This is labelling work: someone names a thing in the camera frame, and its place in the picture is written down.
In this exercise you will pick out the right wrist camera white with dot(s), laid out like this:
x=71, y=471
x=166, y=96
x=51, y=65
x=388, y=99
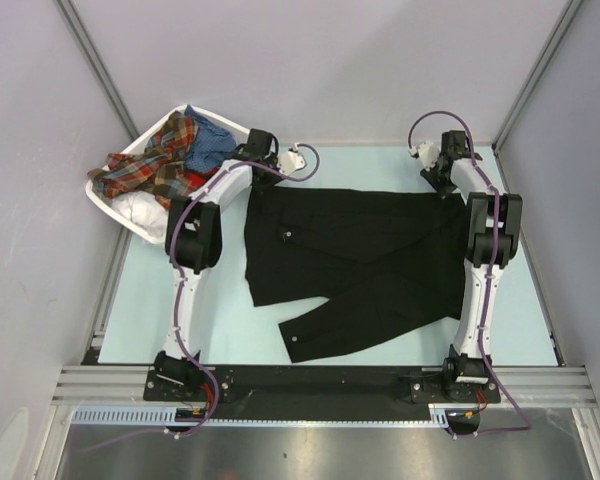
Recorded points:
x=427, y=153

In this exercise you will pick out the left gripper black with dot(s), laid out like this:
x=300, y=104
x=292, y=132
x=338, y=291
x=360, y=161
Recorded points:
x=260, y=187

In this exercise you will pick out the blue shirt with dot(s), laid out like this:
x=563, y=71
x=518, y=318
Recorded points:
x=212, y=144

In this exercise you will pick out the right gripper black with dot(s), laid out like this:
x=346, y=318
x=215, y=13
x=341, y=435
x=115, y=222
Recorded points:
x=430, y=177

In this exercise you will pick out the white shirt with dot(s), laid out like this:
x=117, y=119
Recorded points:
x=143, y=210

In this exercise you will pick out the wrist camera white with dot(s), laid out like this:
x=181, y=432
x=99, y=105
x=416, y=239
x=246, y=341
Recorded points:
x=291, y=161
x=427, y=153

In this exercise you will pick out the plaid long sleeve shirt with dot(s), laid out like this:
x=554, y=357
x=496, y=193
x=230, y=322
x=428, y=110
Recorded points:
x=159, y=170

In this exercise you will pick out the white slotted cable duct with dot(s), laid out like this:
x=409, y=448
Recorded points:
x=163, y=417

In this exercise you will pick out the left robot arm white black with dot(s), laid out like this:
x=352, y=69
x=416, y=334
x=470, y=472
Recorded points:
x=194, y=244

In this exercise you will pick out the black long sleeve shirt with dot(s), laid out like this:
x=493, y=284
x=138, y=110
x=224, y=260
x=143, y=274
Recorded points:
x=384, y=264

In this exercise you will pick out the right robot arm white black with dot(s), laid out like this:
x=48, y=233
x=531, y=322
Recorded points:
x=490, y=239

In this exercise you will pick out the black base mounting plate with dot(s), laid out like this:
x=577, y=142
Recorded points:
x=313, y=393

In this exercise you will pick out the red shirt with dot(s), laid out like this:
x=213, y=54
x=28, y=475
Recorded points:
x=197, y=179

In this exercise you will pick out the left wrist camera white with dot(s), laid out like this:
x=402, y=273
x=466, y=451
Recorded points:
x=291, y=161

